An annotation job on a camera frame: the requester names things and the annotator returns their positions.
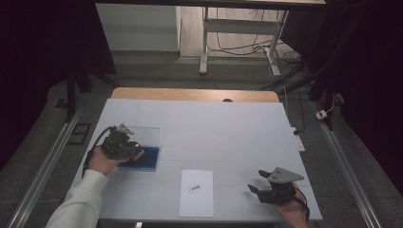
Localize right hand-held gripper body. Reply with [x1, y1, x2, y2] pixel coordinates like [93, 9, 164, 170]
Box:
[257, 166, 305, 204]

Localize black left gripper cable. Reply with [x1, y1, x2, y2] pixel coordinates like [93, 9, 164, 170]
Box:
[82, 125, 117, 179]

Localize clear ink pad lid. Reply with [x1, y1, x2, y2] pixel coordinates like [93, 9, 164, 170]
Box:
[125, 125, 161, 147]

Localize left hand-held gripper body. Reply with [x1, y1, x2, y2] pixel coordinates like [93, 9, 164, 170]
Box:
[100, 123, 140, 161]

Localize white paper sheet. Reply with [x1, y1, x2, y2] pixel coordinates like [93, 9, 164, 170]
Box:
[178, 169, 215, 219]

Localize white table cover board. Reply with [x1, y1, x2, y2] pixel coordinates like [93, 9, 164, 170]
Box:
[70, 98, 323, 222]

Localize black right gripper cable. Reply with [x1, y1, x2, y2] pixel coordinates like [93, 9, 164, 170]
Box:
[292, 184, 311, 223]

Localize white cabinet panel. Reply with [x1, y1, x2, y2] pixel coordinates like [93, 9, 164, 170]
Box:
[95, 3, 182, 52]

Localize black metal stand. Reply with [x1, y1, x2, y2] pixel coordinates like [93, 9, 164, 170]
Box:
[64, 65, 78, 124]

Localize blue ink pad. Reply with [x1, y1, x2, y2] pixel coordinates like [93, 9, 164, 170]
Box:
[116, 144, 161, 173]

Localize black floor cables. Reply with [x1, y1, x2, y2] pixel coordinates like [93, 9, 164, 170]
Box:
[207, 9, 302, 66]

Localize white desk frame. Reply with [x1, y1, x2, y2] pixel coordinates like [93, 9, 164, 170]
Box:
[199, 6, 290, 77]

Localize aluminium rail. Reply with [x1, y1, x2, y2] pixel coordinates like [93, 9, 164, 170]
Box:
[6, 105, 84, 228]
[312, 101, 384, 228]

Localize black floor frame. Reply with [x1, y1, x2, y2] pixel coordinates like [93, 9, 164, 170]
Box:
[67, 123, 92, 146]

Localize dark curtain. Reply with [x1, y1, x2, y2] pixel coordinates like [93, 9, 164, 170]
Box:
[0, 0, 118, 174]
[279, 0, 403, 194]

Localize person's right hand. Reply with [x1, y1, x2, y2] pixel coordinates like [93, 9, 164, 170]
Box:
[271, 182, 310, 228]

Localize person's left hand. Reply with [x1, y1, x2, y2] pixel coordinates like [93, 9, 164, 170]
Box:
[87, 145, 130, 177]

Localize person's left white sleeve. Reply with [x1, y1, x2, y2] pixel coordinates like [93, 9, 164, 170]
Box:
[45, 168, 109, 228]

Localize black tripod legs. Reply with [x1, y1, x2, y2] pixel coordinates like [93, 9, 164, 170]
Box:
[259, 60, 336, 131]

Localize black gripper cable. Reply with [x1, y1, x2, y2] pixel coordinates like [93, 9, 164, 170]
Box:
[82, 125, 117, 179]
[292, 184, 311, 223]

